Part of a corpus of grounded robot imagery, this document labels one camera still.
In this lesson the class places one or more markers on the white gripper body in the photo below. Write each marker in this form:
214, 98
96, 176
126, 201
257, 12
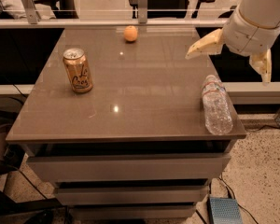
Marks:
249, 36

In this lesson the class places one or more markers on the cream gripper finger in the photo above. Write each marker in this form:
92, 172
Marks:
262, 64
210, 44

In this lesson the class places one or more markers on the clear plastic water bottle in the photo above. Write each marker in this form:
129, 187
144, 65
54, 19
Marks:
216, 108

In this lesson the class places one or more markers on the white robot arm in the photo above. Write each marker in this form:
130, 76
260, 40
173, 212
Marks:
265, 13

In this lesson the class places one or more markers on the black office chair right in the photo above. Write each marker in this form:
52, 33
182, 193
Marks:
228, 13

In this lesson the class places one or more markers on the black office chair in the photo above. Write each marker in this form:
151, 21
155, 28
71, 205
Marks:
228, 13
168, 8

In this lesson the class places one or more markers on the black office chair centre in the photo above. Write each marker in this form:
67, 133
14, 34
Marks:
168, 8

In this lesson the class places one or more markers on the orange fruit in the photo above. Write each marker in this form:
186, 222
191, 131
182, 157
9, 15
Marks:
130, 33

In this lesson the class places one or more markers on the grey drawer cabinet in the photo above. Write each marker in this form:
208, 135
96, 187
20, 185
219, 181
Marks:
145, 100

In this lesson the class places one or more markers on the orange LaCroix soda can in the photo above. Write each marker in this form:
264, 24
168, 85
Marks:
77, 69

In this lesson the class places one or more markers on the middle grey drawer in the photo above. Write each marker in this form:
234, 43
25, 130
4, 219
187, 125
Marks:
129, 195

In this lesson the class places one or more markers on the grey drawer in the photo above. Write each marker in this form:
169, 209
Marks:
128, 167
129, 195
136, 212

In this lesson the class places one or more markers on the grey railing with posts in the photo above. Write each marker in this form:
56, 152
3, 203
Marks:
62, 13

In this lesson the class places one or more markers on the bottom grey drawer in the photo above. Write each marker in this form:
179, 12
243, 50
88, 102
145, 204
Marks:
136, 212

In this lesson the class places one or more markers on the top grey drawer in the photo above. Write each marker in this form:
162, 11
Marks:
128, 167

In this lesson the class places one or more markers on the black equipment at left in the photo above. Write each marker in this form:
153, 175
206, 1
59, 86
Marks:
10, 161

